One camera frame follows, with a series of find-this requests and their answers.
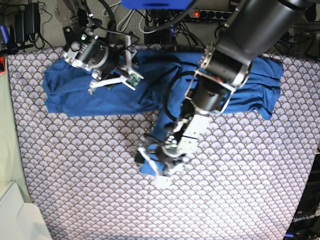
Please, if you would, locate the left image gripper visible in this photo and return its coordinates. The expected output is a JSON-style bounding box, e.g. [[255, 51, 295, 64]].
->
[[62, 34, 144, 95]]

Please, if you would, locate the black OpenArm box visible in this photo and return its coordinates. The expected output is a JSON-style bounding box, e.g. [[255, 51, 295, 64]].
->
[[284, 152, 320, 240]]

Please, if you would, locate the fan-patterned tablecloth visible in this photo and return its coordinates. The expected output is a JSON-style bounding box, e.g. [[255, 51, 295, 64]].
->
[[7, 48, 320, 240]]

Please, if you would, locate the blue long-sleeve T-shirt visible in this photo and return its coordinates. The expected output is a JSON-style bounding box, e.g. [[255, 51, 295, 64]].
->
[[41, 49, 285, 177]]

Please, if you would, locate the white power strip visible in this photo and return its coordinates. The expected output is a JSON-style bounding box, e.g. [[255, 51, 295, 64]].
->
[[189, 9, 232, 21]]

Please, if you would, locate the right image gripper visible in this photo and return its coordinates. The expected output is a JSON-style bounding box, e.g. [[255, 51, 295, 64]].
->
[[134, 139, 190, 188]]

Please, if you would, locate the white plastic bin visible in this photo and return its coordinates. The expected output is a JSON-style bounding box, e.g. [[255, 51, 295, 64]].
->
[[0, 181, 52, 240]]

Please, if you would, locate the blue handled clamp left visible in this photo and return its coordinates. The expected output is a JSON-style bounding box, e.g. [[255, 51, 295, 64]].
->
[[0, 25, 19, 56]]

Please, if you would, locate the blue box overhead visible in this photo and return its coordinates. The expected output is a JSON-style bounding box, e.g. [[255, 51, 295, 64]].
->
[[121, 0, 192, 10]]

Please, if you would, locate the black power adapter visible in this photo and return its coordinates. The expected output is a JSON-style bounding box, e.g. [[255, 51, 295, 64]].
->
[[14, 2, 41, 44]]

